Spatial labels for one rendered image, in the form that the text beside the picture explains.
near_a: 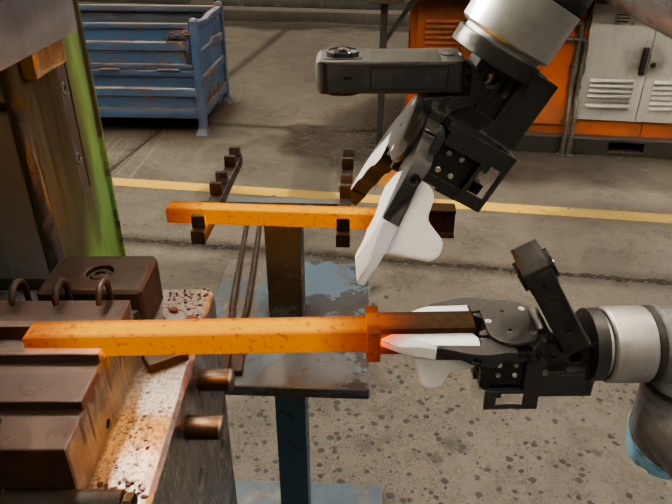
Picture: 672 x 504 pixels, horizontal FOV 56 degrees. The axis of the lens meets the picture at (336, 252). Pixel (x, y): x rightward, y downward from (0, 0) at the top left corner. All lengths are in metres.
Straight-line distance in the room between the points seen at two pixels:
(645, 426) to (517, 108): 0.38
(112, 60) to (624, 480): 3.64
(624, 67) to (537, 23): 3.64
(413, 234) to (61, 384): 0.34
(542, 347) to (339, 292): 0.67
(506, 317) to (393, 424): 1.35
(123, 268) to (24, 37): 0.36
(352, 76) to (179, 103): 3.85
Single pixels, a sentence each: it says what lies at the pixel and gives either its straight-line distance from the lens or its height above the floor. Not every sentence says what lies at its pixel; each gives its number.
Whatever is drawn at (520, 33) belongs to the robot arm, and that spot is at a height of 1.29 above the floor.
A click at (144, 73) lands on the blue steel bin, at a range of 4.32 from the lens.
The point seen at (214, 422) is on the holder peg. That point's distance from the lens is 0.71.
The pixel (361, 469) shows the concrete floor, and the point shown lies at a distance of 1.84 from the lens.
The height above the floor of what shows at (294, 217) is 0.96.
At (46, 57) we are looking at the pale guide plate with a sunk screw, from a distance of 0.86.
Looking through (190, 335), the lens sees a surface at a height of 1.01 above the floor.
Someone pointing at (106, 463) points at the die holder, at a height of 0.91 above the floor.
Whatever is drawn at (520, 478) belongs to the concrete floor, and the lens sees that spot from 1.89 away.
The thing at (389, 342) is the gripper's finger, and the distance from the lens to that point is 0.61.
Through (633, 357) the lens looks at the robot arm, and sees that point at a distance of 0.65.
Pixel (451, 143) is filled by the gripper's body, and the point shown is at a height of 1.21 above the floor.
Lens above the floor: 1.37
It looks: 29 degrees down
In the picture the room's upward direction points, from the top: straight up
